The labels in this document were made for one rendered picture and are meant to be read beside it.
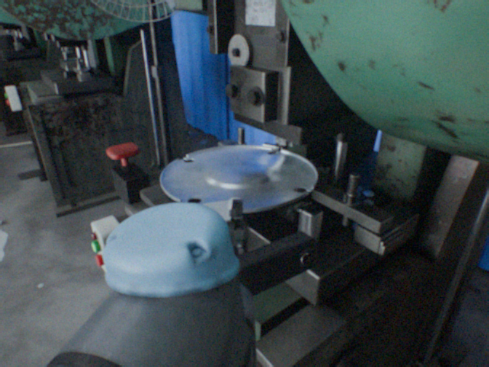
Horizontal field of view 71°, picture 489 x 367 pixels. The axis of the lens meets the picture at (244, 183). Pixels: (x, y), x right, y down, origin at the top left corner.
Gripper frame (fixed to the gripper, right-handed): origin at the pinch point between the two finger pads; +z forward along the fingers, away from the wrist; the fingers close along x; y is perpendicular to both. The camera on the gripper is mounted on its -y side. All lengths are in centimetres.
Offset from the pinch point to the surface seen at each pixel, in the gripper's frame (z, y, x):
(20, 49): 276, 193, -3
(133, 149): 31.4, 25.6, 1.8
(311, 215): -3.1, -10.6, -0.1
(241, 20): 17.7, -0.4, -26.1
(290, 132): 9.5, -8.6, -8.9
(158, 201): 3.6, 13.4, 0.9
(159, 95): 95, 33, 1
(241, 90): 13.5, -0.3, -15.2
